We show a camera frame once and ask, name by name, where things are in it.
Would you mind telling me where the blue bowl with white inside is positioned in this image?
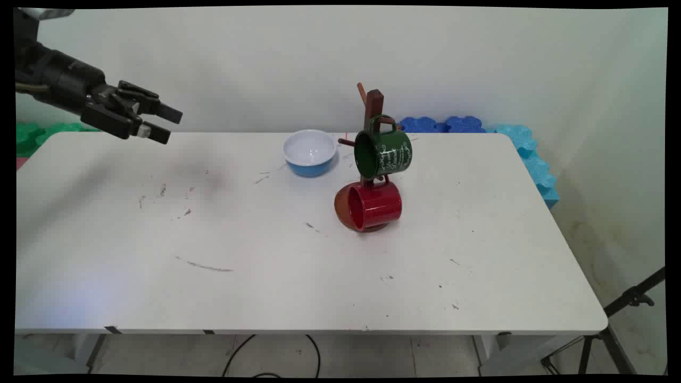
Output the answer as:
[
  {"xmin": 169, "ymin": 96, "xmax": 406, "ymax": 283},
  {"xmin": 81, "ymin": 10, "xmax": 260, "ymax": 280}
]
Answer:
[{"xmin": 282, "ymin": 129, "xmax": 338, "ymax": 178}]

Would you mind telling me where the light blue foam puzzle mat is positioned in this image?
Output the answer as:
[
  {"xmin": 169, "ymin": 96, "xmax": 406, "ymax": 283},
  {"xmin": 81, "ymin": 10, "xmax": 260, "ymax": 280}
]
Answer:
[{"xmin": 484, "ymin": 124, "xmax": 561, "ymax": 210}]

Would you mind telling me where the black camera tripod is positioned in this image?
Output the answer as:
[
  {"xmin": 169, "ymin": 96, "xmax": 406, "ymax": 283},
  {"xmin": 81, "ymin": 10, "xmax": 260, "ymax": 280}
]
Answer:
[{"xmin": 541, "ymin": 266, "xmax": 666, "ymax": 376}]

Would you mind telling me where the green foam puzzle mat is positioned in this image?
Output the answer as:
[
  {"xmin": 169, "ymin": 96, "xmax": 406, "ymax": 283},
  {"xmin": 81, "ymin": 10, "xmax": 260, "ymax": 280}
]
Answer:
[{"xmin": 16, "ymin": 122, "xmax": 102, "ymax": 158}]

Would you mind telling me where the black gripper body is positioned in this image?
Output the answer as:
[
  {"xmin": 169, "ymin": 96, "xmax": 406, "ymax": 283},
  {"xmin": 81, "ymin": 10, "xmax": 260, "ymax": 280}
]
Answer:
[{"xmin": 16, "ymin": 44, "xmax": 124, "ymax": 114}]

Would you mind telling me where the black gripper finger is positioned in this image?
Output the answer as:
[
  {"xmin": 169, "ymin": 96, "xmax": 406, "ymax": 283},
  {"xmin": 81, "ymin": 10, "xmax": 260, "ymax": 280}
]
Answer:
[
  {"xmin": 116, "ymin": 80, "xmax": 184, "ymax": 125},
  {"xmin": 80, "ymin": 103, "xmax": 172, "ymax": 145}
]

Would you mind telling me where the black cable on floor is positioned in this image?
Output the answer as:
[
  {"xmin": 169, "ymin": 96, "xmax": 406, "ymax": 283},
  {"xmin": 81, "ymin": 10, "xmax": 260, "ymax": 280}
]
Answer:
[{"xmin": 222, "ymin": 334, "xmax": 321, "ymax": 378}]

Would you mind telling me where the green mug with white print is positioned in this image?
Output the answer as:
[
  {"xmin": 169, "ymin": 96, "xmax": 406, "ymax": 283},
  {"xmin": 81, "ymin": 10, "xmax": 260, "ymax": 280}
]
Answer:
[{"xmin": 354, "ymin": 114, "xmax": 413, "ymax": 180}]

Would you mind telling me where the dark blue foam puzzle mat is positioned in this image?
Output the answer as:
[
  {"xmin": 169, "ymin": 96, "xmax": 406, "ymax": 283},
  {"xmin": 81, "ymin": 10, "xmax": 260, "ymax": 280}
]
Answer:
[{"xmin": 399, "ymin": 116, "xmax": 486, "ymax": 134}]

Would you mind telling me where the red mug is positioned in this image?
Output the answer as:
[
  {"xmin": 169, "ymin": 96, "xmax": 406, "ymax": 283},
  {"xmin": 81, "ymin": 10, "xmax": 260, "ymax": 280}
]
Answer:
[{"xmin": 347, "ymin": 178, "xmax": 403, "ymax": 232}]

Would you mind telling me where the wooden mug tree stand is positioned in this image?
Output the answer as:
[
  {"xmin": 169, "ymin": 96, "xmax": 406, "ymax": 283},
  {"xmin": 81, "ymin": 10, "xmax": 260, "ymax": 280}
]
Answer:
[{"xmin": 334, "ymin": 82, "xmax": 405, "ymax": 234}]

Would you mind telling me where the white table leg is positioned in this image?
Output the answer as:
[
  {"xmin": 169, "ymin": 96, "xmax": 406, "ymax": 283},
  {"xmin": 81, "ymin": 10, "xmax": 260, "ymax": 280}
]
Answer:
[
  {"xmin": 72, "ymin": 334, "xmax": 108, "ymax": 374},
  {"xmin": 472, "ymin": 334, "xmax": 514, "ymax": 376}
]

